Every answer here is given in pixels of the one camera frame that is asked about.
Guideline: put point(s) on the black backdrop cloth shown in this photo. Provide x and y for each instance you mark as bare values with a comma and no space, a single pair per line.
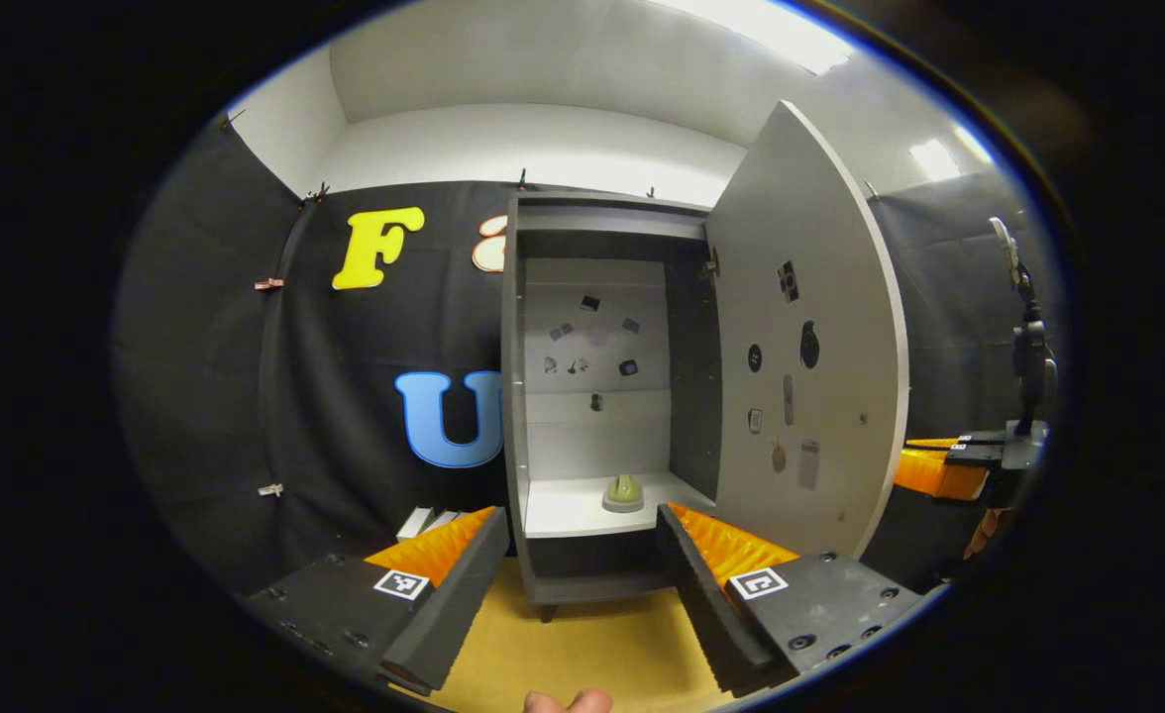
345,416

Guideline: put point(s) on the small ceiling light panel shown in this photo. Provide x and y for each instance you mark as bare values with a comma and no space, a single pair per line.
934,158

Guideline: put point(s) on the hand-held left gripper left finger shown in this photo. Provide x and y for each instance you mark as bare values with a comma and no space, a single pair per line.
459,604

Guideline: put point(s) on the metal door hinge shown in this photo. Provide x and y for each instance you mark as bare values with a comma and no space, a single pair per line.
711,265

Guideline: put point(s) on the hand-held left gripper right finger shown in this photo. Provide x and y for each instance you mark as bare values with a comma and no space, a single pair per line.
706,604

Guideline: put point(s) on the green glass bottle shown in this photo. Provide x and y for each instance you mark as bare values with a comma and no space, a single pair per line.
625,490

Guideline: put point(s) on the light green book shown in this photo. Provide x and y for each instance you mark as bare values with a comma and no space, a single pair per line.
414,523

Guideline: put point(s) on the dark grey cabinet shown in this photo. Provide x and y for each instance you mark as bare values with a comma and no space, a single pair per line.
513,396

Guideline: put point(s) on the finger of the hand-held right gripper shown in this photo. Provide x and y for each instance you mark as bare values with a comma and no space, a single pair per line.
979,439
974,456

